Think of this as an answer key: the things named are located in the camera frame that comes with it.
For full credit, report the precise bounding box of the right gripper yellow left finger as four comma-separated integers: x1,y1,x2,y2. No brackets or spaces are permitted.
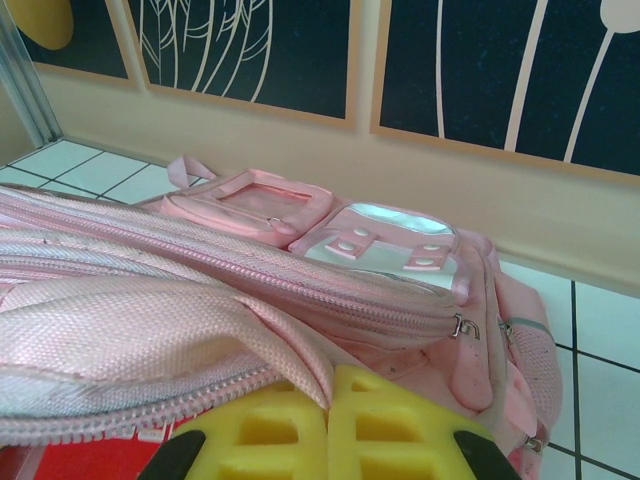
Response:
134,381,331,480

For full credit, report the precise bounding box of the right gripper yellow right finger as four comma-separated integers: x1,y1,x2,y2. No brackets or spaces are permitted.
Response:
327,364,526,480

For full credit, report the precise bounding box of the pink school backpack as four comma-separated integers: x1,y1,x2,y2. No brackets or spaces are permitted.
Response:
0,154,564,480

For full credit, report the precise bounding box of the red ruler set package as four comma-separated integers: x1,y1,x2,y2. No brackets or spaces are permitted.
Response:
0,417,174,480

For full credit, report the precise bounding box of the aluminium frame post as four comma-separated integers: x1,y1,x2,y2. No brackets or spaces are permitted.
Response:
0,0,64,149

